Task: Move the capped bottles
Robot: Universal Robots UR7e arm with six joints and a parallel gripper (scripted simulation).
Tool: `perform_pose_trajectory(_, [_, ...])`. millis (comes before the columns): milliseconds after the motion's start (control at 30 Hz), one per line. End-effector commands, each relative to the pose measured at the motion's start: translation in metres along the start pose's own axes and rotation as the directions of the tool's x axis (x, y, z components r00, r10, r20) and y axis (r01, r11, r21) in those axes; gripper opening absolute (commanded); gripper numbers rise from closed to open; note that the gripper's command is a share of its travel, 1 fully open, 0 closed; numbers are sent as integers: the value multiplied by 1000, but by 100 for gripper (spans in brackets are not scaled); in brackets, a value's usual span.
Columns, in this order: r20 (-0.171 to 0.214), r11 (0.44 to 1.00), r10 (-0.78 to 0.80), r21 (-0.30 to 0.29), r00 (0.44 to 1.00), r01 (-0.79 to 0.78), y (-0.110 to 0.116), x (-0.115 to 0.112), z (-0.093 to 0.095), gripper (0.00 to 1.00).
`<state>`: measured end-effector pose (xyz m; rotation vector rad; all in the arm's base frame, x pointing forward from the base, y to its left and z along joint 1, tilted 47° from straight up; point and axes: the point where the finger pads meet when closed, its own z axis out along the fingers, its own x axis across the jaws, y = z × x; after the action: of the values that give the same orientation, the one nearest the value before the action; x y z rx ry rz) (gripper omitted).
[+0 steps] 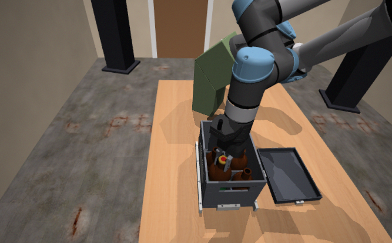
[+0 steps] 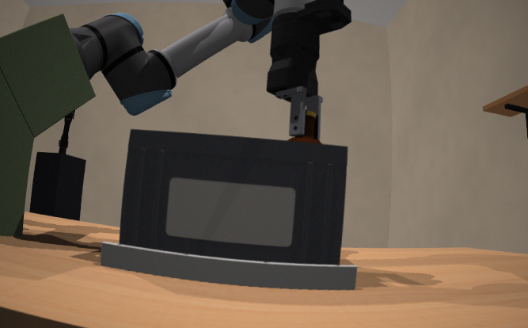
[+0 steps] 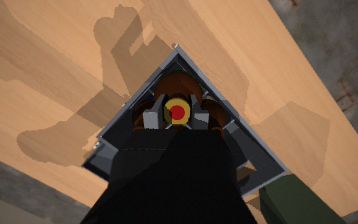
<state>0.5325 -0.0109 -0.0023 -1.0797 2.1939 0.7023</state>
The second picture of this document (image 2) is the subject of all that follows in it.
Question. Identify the brown glass bottle with green label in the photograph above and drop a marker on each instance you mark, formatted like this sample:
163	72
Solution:
309	137

